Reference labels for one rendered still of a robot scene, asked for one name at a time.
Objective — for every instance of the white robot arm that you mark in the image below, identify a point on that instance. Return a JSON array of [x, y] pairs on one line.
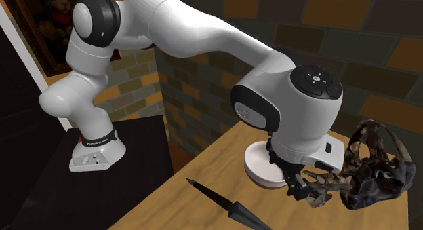
[[185, 27]]

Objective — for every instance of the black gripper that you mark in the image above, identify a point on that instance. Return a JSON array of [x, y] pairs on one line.
[[279, 159]]

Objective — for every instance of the black robot stand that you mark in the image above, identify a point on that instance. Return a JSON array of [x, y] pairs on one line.
[[59, 196]]

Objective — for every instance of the white round bowl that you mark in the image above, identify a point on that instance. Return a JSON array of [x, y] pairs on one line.
[[259, 166]]

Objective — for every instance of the dark framed wall picture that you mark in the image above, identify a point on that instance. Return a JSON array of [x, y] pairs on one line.
[[43, 27]]

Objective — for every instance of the dark animal skull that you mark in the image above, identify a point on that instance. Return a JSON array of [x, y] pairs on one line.
[[373, 183]]

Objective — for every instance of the black pointed pen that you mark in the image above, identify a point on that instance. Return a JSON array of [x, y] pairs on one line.
[[228, 204]]

